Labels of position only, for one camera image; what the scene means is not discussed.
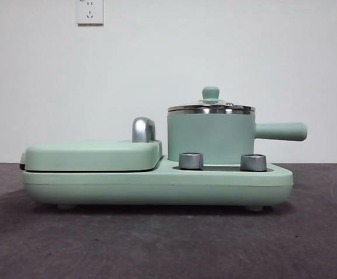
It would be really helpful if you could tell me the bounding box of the glass pot lid green knob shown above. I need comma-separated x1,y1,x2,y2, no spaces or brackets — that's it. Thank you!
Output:
167,85,256,113

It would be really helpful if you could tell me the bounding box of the silver control knob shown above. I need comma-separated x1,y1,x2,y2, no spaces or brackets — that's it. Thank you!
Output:
179,152,205,169
240,153,267,171

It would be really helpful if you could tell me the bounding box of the green breakfast machine base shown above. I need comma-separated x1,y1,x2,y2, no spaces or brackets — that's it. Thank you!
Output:
22,155,293,211

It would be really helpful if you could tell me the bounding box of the green griddle cover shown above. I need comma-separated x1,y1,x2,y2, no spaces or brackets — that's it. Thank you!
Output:
20,138,163,172

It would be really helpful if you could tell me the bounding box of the chrome griddle cover handle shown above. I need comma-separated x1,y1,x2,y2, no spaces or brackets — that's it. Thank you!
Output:
132,116,158,143

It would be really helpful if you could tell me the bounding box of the green pot with side handle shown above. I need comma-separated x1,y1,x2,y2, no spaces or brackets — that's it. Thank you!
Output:
166,106,308,163

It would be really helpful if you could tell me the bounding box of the white wall socket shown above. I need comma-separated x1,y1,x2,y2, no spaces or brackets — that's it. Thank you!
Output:
77,0,104,26

